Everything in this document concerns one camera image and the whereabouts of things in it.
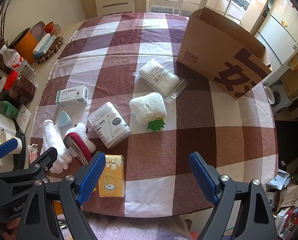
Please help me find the cream paper cup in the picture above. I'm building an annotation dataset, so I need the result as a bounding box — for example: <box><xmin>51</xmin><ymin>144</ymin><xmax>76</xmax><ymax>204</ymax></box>
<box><xmin>0</xmin><ymin>129</ymin><xmax>20</xmax><ymax>155</ymax></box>

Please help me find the red santa hat hair clip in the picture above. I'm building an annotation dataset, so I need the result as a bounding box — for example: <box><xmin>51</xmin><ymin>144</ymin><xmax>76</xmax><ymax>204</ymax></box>
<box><xmin>64</xmin><ymin>122</ymin><xmax>97</xmax><ymax>165</ymax></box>

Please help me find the black round pan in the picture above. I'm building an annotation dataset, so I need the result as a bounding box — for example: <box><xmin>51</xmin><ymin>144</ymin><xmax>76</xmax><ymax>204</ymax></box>
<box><xmin>10</xmin><ymin>119</ymin><xmax>27</xmax><ymax>172</ymax></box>

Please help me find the white patterned waste bin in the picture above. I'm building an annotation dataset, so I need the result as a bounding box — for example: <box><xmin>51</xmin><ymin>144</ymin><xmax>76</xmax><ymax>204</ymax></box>
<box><xmin>264</xmin><ymin>85</ymin><xmax>275</xmax><ymax>105</ymax></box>

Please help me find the white tube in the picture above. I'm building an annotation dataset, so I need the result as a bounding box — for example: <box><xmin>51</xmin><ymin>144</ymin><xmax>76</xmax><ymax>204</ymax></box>
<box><xmin>33</xmin><ymin>33</ymin><xmax>52</xmax><ymax>55</ymax></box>

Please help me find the white green medicine box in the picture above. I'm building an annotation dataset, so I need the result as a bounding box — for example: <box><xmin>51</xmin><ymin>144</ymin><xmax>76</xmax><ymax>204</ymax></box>
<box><xmin>55</xmin><ymin>85</ymin><xmax>89</xmax><ymax>106</ymax></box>

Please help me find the white refrigerator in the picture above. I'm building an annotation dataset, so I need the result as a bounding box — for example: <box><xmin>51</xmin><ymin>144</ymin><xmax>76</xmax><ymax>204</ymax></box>
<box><xmin>254</xmin><ymin>0</ymin><xmax>298</xmax><ymax>65</ymax></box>

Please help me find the green plastic holder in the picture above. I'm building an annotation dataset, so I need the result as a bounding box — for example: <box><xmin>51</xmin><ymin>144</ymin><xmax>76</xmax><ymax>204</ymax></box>
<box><xmin>0</xmin><ymin>100</ymin><xmax>20</xmax><ymax>117</ymax></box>

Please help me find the yellow bear print box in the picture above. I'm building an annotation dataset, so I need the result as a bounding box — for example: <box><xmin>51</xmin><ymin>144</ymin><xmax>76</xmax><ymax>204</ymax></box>
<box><xmin>98</xmin><ymin>155</ymin><xmax>126</xmax><ymax>197</ymax></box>

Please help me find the clear cotton swab container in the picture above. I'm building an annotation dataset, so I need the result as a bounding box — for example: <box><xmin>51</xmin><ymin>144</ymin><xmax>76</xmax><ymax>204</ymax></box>
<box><xmin>88</xmin><ymin>102</ymin><xmax>132</xmax><ymax>149</ymax></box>

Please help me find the white cotton cloth red stitching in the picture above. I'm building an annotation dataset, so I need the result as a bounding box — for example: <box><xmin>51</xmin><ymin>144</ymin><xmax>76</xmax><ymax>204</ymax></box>
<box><xmin>40</xmin><ymin>119</ymin><xmax>73</xmax><ymax>174</ymax></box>

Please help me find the yellow hanging snack bag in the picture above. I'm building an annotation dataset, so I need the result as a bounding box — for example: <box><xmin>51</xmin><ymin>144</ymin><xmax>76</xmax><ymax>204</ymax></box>
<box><xmin>287</xmin><ymin>49</ymin><xmax>298</xmax><ymax>70</ymax></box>

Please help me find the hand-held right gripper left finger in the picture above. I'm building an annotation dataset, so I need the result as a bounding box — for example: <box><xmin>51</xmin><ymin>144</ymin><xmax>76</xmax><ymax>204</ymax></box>
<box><xmin>19</xmin><ymin>151</ymin><xmax>106</xmax><ymax>240</ymax></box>

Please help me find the red lid glass jar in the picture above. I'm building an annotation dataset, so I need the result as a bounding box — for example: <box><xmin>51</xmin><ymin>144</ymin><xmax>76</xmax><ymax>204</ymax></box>
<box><xmin>3</xmin><ymin>70</ymin><xmax>36</xmax><ymax>104</ymax></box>

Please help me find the clear plastic water bottle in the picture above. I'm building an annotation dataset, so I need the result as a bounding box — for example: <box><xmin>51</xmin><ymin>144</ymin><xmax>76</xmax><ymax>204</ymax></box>
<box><xmin>0</xmin><ymin>44</ymin><xmax>36</xmax><ymax>79</ymax></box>

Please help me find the orange container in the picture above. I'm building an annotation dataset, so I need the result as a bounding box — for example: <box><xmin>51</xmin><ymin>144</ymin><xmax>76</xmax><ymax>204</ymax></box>
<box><xmin>14</xmin><ymin>31</ymin><xmax>38</xmax><ymax>64</ymax></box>

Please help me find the light blue triangular pad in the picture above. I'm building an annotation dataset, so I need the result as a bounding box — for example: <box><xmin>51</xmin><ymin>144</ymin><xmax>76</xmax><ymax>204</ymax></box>
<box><xmin>55</xmin><ymin>110</ymin><xmax>74</xmax><ymax>127</ymax></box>

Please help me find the red patterned cup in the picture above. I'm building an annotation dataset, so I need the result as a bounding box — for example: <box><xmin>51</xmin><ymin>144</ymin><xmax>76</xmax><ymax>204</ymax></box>
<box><xmin>44</xmin><ymin>21</ymin><xmax>56</xmax><ymax>34</ymax></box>

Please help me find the brown cardboard box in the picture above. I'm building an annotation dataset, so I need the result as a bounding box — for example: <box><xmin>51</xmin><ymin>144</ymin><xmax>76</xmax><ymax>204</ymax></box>
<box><xmin>176</xmin><ymin>7</ymin><xmax>272</xmax><ymax>100</ymax></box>

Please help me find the plastic-wrapped white cotton pack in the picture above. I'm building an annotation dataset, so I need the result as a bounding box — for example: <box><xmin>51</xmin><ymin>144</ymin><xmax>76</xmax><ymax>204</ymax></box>
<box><xmin>132</xmin><ymin>58</ymin><xmax>189</xmax><ymax>103</ymax></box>

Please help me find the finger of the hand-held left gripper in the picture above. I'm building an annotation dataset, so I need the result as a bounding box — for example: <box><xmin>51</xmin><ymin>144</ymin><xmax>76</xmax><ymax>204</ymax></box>
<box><xmin>0</xmin><ymin>137</ymin><xmax>20</xmax><ymax>173</ymax></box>
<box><xmin>0</xmin><ymin>147</ymin><xmax>58</xmax><ymax>188</ymax></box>

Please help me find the brown white checkered tablecloth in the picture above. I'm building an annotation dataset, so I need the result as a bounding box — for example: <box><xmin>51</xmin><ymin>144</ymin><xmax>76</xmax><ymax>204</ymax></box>
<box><xmin>29</xmin><ymin>12</ymin><xmax>279</xmax><ymax>217</ymax></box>

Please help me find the wooden bead trivet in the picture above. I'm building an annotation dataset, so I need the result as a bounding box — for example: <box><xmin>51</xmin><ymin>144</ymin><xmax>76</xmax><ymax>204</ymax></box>
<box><xmin>34</xmin><ymin>35</ymin><xmax>65</xmax><ymax>64</ymax></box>

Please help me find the white lid jar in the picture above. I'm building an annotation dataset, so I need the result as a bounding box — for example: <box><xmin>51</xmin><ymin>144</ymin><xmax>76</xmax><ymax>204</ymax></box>
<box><xmin>0</xmin><ymin>76</ymin><xmax>8</xmax><ymax>95</ymax></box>

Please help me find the white blue small box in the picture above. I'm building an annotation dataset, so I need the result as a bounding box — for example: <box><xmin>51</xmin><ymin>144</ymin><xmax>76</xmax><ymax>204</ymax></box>
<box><xmin>34</xmin><ymin>35</ymin><xmax>57</xmax><ymax>58</ymax></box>

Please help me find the pile of bags and boxes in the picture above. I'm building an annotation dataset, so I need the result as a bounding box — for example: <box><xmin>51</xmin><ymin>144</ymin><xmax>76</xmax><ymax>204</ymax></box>
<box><xmin>266</xmin><ymin>165</ymin><xmax>298</xmax><ymax>240</ymax></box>

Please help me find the white fluffy clip green leaf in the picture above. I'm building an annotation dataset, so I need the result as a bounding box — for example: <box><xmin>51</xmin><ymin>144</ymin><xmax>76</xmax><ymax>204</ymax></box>
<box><xmin>129</xmin><ymin>92</ymin><xmax>167</xmax><ymax>132</ymax></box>

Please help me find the person's purple fleece clothing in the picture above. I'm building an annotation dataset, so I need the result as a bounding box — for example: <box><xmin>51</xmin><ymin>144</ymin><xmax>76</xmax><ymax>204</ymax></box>
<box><xmin>57</xmin><ymin>210</ymin><xmax>204</xmax><ymax>240</ymax></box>

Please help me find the grey plastic stool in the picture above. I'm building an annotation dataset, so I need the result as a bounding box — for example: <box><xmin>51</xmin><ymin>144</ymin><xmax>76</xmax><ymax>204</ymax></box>
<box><xmin>270</xmin><ymin>84</ymin><xmax>293</xmax><ymax>113</ymax></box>

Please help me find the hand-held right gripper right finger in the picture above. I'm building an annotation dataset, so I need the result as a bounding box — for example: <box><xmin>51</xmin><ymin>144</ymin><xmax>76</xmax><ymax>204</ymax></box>
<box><xmin>189</xmin><ymin>151</ymin><xmax>277</xmax><ymax>240</ymax></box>

